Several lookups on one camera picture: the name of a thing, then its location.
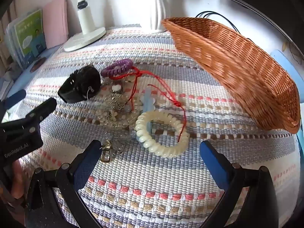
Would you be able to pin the small gold clasp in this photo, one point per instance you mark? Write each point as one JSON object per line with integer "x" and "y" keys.
{"x": 106, "y": 154}

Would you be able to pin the silver pendant with white stone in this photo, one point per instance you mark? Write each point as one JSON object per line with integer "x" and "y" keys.
{"x": 116, "y": 89}

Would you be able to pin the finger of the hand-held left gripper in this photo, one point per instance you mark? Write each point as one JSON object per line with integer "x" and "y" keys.
{"x": 39, "y": 115}
{"x": 16, "y": 97}

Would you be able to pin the brown wicker basket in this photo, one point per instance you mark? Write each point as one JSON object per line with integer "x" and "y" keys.
{"x": 237, "y": 66}

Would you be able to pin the clear plastic case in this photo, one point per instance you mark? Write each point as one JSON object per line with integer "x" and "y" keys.
{"x": 11, "y": 42}

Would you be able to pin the black wrist watch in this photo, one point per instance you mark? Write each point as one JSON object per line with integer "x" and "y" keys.
{"x": 80, "y": 80}

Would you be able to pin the white ribbed vase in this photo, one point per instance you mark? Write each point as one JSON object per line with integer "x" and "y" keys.
{"x": 156, "y": 9}

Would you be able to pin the white desk lamp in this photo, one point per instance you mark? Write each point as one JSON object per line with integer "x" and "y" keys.
{"x": 86, "y": 16}

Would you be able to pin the light blue translucent hair clip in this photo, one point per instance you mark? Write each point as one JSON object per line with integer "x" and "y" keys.
{"x": 147, "y": 102}

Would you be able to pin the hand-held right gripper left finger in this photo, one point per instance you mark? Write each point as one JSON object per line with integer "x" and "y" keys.
{"x": 86, "y": 167}

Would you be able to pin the person's left hand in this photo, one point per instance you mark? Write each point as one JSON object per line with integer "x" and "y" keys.
{"x": 17, "y": 179}

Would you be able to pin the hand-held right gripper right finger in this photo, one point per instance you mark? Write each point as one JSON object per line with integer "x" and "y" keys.
{"x": 213, "y": 167}

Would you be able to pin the pink folder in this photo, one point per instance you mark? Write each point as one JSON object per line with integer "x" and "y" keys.
{"x": 55, "y": 21}

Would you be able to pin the brown round coaster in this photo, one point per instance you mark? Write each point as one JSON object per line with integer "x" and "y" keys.
{"x": 37, "y": 64}

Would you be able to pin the striped woven table mat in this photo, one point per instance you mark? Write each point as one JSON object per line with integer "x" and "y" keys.
{"x": 147, "y": 187}

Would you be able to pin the green and blue booklet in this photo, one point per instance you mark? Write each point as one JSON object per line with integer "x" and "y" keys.
{"x": 30, "y": 35}

